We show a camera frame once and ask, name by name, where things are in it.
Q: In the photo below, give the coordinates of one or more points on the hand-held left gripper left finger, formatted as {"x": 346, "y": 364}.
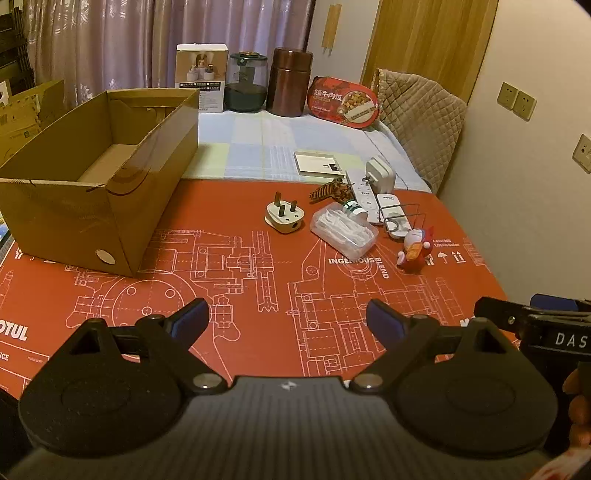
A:
{"x": 190, "y": 319}

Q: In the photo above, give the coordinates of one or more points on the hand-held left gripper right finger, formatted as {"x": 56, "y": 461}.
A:
{"x": 385, "y": 324}

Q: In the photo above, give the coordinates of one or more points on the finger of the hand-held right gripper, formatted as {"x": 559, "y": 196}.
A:
{"x": 554, "y": 302}
{"x": 501, "y": 314}

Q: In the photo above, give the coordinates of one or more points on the clear bag of swabs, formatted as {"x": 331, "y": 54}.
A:
{"x": 344, "y": 233}

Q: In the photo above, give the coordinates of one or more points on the small green white bottle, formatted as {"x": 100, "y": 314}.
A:
{"x": 355, "y": 210}

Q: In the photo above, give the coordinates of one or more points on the white remote control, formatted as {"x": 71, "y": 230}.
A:
{"x": 390, "y": 203}

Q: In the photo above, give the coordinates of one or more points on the white three-pin plug adapter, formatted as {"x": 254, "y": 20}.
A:
{"x": 284, "y": 219}

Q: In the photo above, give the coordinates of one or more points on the white square night light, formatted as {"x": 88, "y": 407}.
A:
{"x": 381, "y": 174}

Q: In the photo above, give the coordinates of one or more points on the brown cardboard box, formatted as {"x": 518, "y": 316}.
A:
{"x": 69, "y": 207}

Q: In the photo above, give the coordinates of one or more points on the white card box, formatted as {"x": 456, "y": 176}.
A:
{"x": 316, "y": 162}

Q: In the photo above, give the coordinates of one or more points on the person's right hand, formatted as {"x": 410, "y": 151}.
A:
{"x": 579, "y": 408}

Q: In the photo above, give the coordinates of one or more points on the red white cat figurine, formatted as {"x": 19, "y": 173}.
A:
{"x": 415, "y": 249}

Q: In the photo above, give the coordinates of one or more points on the red blueprint table mat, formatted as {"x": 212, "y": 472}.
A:
{"x": 277, "y": 286}

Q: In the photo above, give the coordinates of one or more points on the white power strip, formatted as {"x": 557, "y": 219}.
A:
{"x": 357, "y": 182}

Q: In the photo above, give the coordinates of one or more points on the brown insect toy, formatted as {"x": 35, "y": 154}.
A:
{"x": 330, "y": 190}

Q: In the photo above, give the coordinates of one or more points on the beige quilted chair cushion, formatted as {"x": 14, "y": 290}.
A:
{"x": 420, "y": 120}

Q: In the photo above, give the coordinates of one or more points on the red oval food package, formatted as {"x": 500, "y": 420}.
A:
{"x": 341, "y": 101}

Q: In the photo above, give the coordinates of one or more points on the dark glass jar green lid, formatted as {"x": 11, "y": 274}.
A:
{"x": 247, "y": 87}

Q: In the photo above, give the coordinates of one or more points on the white humidifier product box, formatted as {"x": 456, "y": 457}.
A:
{"x": 203, "y": 69}

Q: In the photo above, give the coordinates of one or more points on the striped edge cardboard carton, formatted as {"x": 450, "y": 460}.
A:
{"x": 18, "y": 129}

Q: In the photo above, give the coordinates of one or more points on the brown metal canister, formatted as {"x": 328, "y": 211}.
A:
{"x": 290, "y": 83}

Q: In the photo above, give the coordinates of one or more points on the large plain cardboard carton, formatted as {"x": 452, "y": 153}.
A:
{"x": 44, "y": 99}

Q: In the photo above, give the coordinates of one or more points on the mauve patterned curtain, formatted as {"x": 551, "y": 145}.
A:
{"x": 161, "y": 41}

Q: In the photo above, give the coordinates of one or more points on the wooden door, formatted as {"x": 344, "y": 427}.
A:
{"x": 429, "y": 41}

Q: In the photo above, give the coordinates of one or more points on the beige wall socket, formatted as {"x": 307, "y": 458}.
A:
{"x": 584, "y": 154}
{"x": 507, "y": 96}
{"x": 525, "y": 106}

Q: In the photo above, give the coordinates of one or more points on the wooden wall strips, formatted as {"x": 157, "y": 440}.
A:
{"x": 331, "y": 25}

